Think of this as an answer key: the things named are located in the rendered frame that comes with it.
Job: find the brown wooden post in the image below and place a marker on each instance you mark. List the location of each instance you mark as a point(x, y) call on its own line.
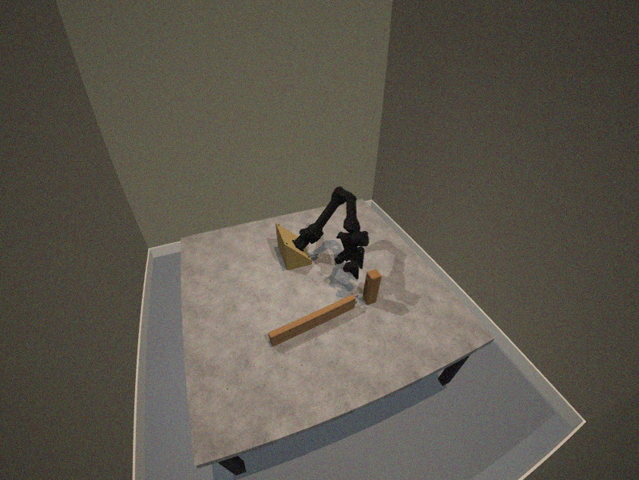
point(371, 286)

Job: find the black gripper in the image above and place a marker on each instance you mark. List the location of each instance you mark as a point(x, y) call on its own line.
point(357, 258)

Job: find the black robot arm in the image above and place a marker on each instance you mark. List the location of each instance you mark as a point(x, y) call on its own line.
point(354, 237)

